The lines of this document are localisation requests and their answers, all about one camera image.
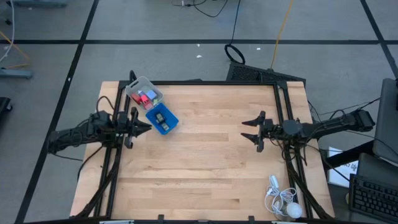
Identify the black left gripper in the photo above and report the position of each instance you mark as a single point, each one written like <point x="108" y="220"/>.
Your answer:
<point x="127" y="127"/>

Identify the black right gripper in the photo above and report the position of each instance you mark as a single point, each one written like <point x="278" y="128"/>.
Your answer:
<point x="272" y="130"/>

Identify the black digital clock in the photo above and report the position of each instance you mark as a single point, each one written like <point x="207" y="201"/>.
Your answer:
<point x="160" y="117"/>

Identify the dark blue digital clock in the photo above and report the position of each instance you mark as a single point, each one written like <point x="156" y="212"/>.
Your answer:
<point x="165" y="126"/>

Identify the bright red charger block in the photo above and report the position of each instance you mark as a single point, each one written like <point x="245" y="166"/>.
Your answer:
<point x="145" y="99"/>

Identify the light blue charger block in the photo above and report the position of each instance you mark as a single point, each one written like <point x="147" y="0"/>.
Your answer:
<point x="151" y="94"/>

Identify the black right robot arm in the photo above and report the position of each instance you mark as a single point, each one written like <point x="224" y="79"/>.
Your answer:
<point x="329" y="127"/>

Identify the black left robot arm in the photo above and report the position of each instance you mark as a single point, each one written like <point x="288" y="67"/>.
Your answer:
<point x="77" y="137"/>

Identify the blue plastic mesh basket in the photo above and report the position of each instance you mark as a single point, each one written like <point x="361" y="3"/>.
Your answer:
<point x="172" y="119"/>

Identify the white round puck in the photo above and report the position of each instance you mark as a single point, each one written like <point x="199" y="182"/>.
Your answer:
<point x="293" y="210"/>

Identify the white paper sheet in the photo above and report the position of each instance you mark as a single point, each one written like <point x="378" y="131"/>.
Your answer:
<point x="342" y="174"/>

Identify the black desk device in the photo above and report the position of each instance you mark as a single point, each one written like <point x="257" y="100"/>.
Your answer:
<point x="376" y="169"/>

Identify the black computer keyboard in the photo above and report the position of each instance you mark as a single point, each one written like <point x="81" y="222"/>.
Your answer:
<point x="373" y="196"/>

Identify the grey desk foot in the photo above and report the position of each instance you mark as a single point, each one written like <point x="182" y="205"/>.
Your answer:
<point x="37" y="3"/>
<point x="15" y="73"/>

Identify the black chair base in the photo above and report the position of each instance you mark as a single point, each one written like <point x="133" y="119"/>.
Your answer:
<point x="4" y="107"/>

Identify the black aluminium table frame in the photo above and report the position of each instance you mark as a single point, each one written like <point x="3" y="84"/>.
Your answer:
<point x="217" y="82"/>

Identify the black frame clamp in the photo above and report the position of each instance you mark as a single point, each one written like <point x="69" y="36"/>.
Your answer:
<point x="251" y="218"/>
<point x="160" y="217"/>

